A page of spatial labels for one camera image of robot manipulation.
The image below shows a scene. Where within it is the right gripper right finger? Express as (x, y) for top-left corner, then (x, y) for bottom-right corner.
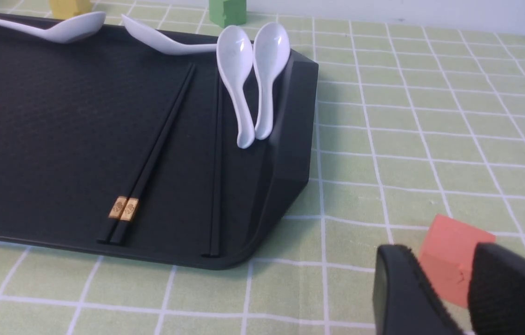
(468, 242), (525, 335)

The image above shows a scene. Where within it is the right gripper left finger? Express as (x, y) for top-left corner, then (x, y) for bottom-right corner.
(372, 244), (463, 335)

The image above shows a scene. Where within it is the orange block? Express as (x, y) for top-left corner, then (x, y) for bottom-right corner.
(418, 214), (496, 308)

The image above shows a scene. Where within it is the green checkered tablecloth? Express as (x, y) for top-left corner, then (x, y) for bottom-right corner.
(0, 11), (525, 335)

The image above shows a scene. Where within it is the plain black chopstick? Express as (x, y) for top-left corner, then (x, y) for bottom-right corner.
(202, 70), (223, 258)

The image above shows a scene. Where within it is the white spoon right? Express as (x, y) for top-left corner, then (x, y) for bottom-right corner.
(253, 22), (291, 140)

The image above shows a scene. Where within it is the white spoon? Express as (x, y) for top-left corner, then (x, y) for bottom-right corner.
(216, 25), (255, 149)
(121, 15), (216, 56)
(253, 22), (291, 140)
(0, 11), (106, 44)

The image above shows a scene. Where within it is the black chopstick gold band right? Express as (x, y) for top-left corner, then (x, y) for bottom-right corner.
(106, 63), (196, 245)

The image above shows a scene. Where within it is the black chopstick gold band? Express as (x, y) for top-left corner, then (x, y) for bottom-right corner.
(106, 63), (196, 245)
(96, 63), (196, 245)

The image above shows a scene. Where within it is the black chopstick gold band left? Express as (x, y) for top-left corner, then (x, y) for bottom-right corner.
(96, 63), (196, 245)

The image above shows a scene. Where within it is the green block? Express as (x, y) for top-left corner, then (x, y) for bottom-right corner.
(208, 0), (247, 28)

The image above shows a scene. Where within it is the black plastic tray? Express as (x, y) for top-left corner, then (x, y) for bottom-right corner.
(0, 25), (319, 271)

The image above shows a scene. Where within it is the white spoon far left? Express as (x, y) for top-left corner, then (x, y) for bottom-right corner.
(0, 11), (106, 44)

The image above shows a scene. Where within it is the yellow block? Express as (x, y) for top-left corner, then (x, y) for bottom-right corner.
(48, 0), (93, 20)

